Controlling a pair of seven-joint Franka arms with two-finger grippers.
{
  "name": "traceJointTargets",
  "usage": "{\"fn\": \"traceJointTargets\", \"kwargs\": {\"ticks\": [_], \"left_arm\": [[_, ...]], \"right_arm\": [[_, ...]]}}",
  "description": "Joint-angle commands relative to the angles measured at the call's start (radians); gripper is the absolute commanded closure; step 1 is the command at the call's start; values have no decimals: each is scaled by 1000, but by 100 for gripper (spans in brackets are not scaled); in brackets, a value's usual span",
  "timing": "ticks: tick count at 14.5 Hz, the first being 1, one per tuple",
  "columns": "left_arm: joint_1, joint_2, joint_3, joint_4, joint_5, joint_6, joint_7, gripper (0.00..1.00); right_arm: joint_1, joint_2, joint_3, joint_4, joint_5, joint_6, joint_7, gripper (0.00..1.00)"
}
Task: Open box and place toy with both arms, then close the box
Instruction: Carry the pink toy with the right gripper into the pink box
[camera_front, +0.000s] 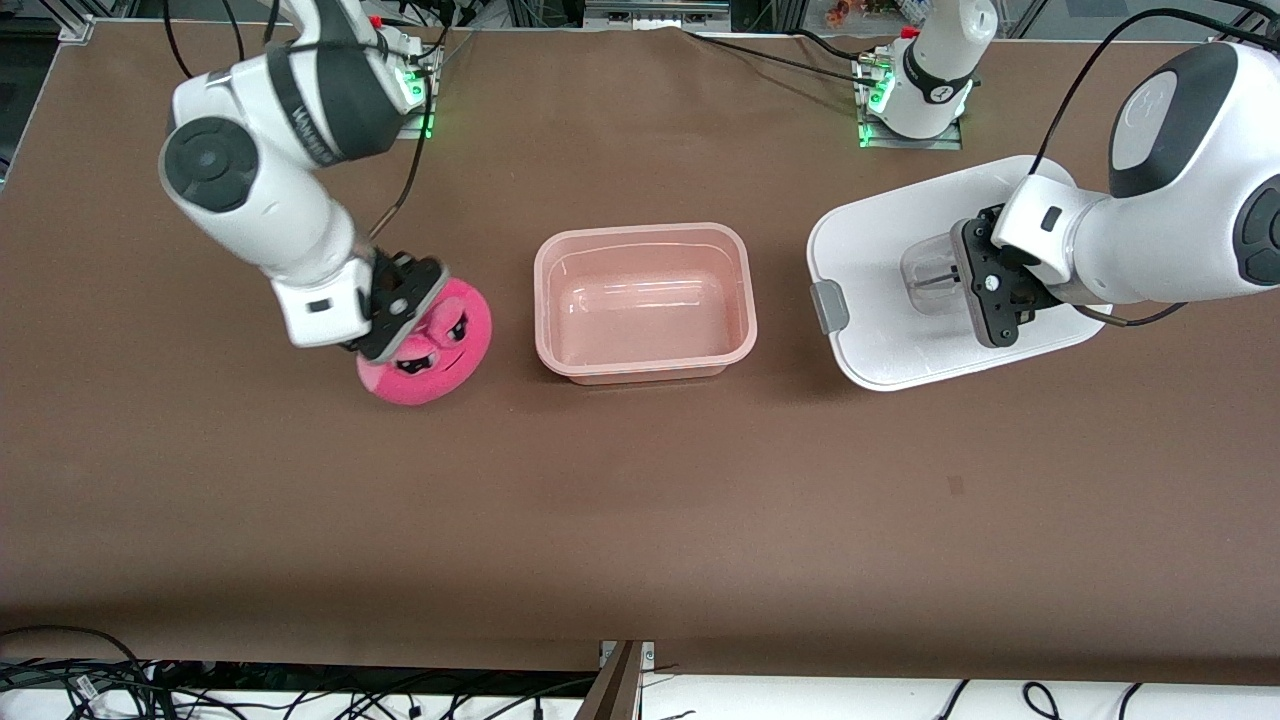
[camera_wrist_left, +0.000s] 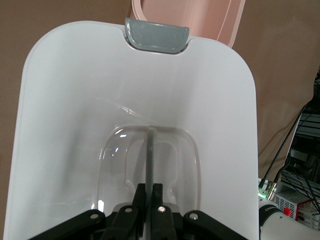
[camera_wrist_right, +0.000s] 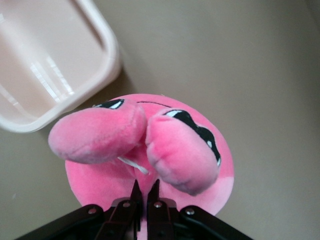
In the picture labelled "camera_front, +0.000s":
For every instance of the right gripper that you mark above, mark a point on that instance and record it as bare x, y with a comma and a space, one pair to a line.
389, 281

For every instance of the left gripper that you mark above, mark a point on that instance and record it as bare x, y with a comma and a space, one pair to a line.
1040, 297

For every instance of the aluminium corner profile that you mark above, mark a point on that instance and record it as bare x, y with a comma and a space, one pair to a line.
78, 28

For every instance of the colourful background items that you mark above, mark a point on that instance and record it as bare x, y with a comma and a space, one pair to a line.
850, 10

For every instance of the pink plastic box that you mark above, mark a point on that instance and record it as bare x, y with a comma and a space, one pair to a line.
645, 305

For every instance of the brown table cover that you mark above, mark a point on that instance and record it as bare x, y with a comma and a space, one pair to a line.
640, 520

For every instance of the aluminium frame bar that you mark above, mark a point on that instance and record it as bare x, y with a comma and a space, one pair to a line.
655, 10

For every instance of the pink plush toy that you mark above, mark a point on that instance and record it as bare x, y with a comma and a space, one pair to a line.
450, 345

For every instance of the brown wooden post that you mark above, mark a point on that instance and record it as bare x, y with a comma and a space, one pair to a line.
612, 695

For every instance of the small metal bracket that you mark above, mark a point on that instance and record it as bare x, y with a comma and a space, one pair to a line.
648, 652

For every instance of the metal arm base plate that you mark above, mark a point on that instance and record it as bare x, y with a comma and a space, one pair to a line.
930, 143
418, 128

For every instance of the white box lid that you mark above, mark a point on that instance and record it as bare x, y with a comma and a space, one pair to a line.
880, 330

